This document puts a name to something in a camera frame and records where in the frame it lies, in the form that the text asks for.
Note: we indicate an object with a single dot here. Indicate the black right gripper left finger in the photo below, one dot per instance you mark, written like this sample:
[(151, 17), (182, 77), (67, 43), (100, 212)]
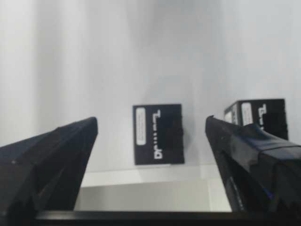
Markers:
[(45, 172)]

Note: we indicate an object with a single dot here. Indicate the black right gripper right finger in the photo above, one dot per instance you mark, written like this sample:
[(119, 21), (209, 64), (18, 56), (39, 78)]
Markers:
[(260, 172)]

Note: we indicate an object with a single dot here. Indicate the black box in tray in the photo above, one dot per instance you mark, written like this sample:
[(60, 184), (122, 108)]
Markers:
[(268, 114), (158, 134)]

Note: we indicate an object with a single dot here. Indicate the white plastic tray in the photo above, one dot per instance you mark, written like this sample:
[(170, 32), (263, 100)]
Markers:
[(66, 60)]

